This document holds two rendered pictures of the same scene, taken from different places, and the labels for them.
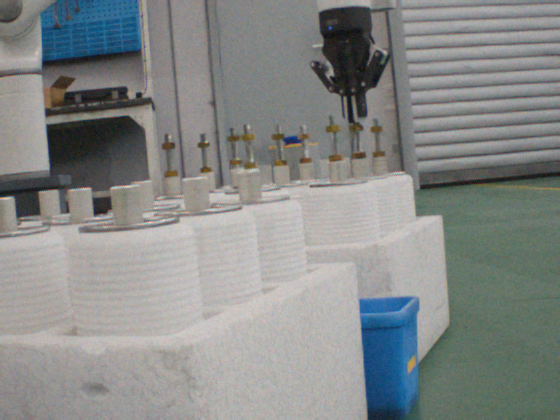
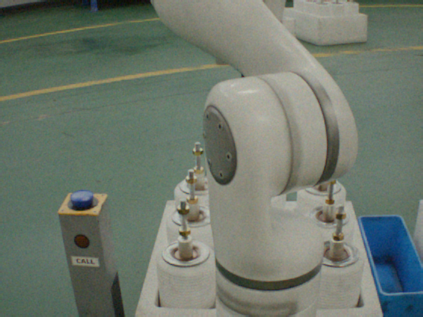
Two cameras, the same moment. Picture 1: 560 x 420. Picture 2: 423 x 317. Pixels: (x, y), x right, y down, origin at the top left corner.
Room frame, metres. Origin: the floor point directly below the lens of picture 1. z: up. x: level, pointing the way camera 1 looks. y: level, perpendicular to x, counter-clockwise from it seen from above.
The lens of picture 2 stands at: (1.64, 0.79, 0.74)
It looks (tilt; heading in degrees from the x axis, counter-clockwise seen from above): 24 degrees down; 254
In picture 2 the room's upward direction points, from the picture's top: 1 degrees counter-clockwise
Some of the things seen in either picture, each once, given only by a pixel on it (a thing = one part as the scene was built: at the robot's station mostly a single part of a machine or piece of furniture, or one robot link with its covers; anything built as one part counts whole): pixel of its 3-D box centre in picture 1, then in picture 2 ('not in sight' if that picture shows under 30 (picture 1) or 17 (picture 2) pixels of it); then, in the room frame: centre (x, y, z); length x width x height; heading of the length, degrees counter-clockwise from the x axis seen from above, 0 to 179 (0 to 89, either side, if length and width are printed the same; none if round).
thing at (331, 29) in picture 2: not in sight; (325, 24); (-0.06, -2.44, 0.09); 0.39 x 0.39 x 0.18; 8
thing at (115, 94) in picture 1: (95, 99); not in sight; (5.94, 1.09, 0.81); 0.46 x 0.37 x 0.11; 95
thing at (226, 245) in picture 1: (208, 319); not in sight; (0.77, 0.06, 0.16); 0.10 x 0.10 x 0.18
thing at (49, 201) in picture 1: (49, 205); not in sight; (0.97, 0.24, 0.26); 0.02 x 0.02 x 0.03
